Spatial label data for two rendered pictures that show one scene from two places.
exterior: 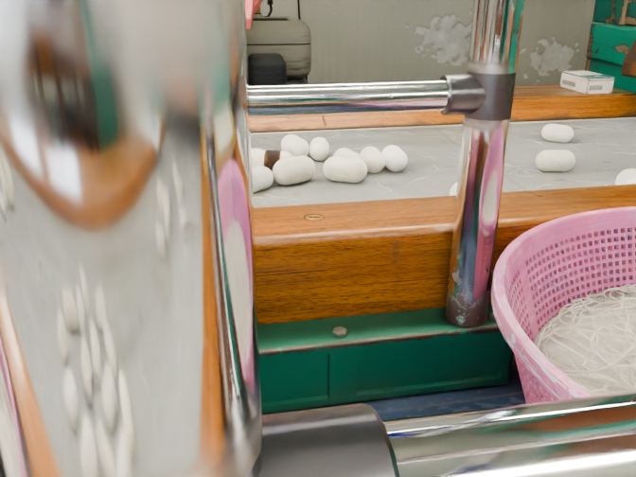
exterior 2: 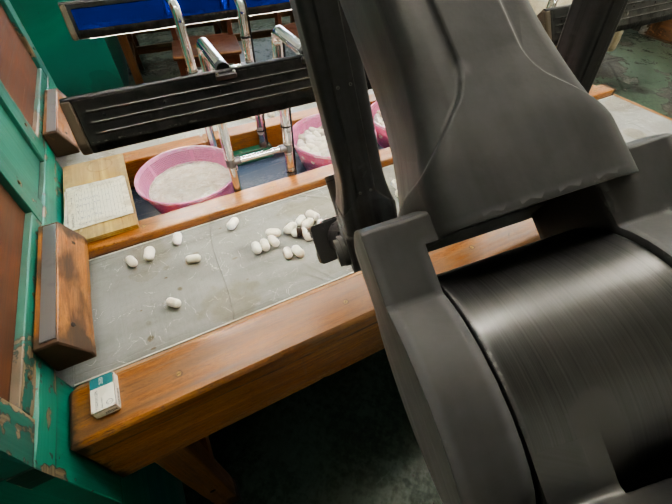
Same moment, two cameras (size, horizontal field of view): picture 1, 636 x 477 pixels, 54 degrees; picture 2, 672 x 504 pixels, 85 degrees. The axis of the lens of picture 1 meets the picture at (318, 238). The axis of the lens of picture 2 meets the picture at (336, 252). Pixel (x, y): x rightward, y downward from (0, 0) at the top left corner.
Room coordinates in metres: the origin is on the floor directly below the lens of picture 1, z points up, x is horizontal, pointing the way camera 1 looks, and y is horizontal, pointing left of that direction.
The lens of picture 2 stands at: (1.12, -0.05, 1.35)
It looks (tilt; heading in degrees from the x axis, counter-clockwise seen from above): 47 degrees down; 164
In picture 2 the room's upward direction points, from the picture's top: straight up
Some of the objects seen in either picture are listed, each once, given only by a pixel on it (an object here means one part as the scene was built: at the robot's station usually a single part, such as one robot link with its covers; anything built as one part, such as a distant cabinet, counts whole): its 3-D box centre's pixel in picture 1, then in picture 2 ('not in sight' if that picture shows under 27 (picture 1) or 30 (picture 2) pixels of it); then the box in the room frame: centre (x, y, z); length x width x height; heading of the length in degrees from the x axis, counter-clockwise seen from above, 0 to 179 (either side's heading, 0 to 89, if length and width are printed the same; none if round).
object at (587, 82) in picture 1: (586, 81); (105, 394); (0.80, -0.34, 0.77); 0.06 x 0.04 x 0.02; 11
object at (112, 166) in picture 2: not in sight; (98, 195); (0.25, -0.42, 0.77); 0.33 x 0.15 x 0.01; 11
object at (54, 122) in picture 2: not in sight; (61, 119); (-0.07, -0.54, 0.83); 0.30 x 0.06 x 0.07; 11
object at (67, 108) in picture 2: not in sight; (267, 82); (0.45, 0.02, 1.08); 0.62 x 0.08 x 0.07; 101
